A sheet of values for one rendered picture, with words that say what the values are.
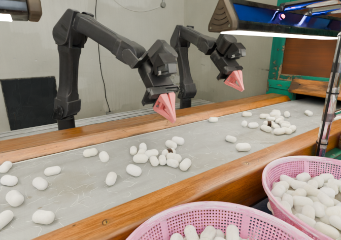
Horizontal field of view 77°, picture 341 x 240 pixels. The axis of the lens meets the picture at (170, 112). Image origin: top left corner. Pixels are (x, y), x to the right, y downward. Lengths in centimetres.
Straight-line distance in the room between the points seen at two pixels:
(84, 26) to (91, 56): 181
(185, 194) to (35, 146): 42
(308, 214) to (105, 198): 34
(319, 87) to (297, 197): 80
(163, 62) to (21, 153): 41
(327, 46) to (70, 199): 118
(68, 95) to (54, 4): 176
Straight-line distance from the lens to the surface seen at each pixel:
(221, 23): 53
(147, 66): 65
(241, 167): 48
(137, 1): 283
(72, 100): 87
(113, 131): 68
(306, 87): 123
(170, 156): 52
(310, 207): 46
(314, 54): 128
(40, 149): 65
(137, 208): 37
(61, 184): 50
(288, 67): 134
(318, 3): 67
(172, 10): 307
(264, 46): 229
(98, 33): 73
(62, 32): 81
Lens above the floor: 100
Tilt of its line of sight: 16 degrees down
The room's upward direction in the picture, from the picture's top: straight up
